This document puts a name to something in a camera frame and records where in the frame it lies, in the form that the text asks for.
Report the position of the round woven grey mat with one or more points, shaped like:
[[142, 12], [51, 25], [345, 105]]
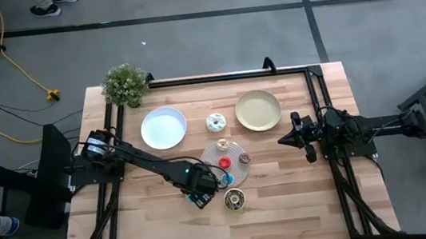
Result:
[[236, 171]]

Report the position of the beige round plate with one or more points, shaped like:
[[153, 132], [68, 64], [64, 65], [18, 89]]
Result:
[[258, 110]]

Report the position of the small red sprinkled donut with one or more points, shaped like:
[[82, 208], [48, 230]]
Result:
[[220, 163]]

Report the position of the black equipment stand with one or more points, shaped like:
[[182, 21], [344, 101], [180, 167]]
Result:
[[53, 186]]

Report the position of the large chocolate striped donut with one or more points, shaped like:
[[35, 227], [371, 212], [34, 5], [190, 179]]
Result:
[[227, 202]]

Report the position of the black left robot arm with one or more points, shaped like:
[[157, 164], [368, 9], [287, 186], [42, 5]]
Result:
[[149, 161]]

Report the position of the white round plate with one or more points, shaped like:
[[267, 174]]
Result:
[[164, 135]]

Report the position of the small chocolate sprinkled donut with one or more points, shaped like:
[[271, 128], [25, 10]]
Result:
[[241, 159]]

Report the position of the black aluminium table frame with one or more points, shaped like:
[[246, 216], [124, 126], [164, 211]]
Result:
[[232, 77]]

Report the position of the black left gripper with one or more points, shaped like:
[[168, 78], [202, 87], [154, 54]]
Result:
[[202, 181]]

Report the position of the white and blue bottle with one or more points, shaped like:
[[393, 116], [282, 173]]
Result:
[[4, 225]]

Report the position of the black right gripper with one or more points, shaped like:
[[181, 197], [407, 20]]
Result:
[[308, 133]]

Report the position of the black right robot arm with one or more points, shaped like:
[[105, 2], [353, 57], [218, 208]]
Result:
[[383, 128]]

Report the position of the small blue sprinkled donut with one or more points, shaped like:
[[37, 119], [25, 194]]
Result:
[[230, 180]]

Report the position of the large pale blue sprinkled donut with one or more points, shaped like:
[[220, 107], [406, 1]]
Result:
[[210, 124]]

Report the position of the green potted plant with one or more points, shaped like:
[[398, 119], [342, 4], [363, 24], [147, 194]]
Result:
[[124, 85]]

